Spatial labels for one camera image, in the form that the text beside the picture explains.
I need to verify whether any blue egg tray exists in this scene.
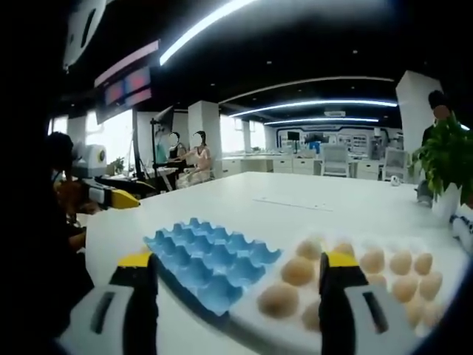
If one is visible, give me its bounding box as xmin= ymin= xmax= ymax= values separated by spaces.
xmin=143 ymin=217 xmax=284 ymax=317

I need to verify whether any green potted plant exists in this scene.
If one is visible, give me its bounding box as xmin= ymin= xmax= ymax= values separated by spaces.
xmin=411 ymin=112 xmax=473 ymax=208

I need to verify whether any cluster of beige eggs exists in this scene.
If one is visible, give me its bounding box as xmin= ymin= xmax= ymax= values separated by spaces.
xmin=256 ymin=236 xmax=444 ymax=332

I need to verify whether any white office chair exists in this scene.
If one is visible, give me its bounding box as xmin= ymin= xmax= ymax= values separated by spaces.
xmin=382 ymin=146 xmax=409 ymax=182
xmin=322 ymin=143 xmax=351 ymax=178

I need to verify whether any person's dark clothing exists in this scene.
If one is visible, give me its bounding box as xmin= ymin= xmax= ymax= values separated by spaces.
xmin=0 ymin=129 xmax=95 ymax=341

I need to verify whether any white office counter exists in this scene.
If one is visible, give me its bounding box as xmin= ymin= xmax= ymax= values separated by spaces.
xmin=220 ymin=152 xmax=323 ymax=175

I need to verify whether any white plant pot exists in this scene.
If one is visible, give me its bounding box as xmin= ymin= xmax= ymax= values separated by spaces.
xmin=431 ymin=183 xmax=463 ymax=227

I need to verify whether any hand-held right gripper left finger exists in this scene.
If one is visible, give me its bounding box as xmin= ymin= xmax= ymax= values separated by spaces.
xmin=58 ymin=252 xmax=160 ymax=355

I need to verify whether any white and blue packet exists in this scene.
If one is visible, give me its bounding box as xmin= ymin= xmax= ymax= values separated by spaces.
xmin=448 ymin=209 xmax=473 ymax=243

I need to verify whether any hanging display screen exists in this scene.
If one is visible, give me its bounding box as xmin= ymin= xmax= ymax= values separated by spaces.
xmin=93 ymin=39 xmax=160 ymax=125

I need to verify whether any white hanging sign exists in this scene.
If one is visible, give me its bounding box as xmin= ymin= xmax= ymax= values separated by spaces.
xmin=61 ymin=0 xmax=109 ymax=72

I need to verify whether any long ceiling light strip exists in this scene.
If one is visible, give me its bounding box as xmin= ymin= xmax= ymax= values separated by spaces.
xmin=228 ymin=98 xmax=398 ymax=118
xmin=158 ymin=0 xmax=259 ymax=67
xmin=263 ymin=116 xmax=381 ymax=126

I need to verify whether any white table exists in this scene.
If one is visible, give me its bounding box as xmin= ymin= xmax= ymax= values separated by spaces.
xmin=55 ymin=170 xmax=473 ymax=355

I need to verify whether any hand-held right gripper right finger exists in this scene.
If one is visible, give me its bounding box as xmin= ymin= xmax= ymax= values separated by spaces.
xmin=319 ymin=251 xmax=419 ymax=355

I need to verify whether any black tripod stand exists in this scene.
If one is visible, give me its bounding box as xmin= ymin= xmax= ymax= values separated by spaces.
xmin=149 ymin=105 xmax=175 ymax=192

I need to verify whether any grey object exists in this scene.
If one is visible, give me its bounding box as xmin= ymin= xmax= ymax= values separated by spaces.
xmin=414 ymin=180 xmax=434 ymax=205

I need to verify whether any white foam tray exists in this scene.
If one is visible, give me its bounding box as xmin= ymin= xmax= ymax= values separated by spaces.
xmin=228 ymin=231 xmax=446 ymax=355

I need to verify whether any person's left hand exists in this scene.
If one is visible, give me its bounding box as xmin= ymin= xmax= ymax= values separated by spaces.
xmin=54 ymin=180 xmax=100 ymax=216

